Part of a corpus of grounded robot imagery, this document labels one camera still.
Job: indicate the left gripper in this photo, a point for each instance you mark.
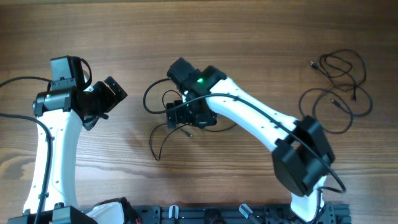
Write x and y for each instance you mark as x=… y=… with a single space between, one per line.
x=111 y=101

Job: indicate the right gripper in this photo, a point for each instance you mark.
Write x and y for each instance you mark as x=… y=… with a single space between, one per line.
x=176 y=115

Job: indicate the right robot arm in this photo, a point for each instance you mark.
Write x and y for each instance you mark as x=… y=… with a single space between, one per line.
x=301 y=153

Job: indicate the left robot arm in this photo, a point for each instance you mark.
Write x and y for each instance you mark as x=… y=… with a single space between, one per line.
x=70 y=104

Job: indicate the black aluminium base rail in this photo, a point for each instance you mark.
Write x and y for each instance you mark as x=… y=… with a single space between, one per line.
x=327 y=213

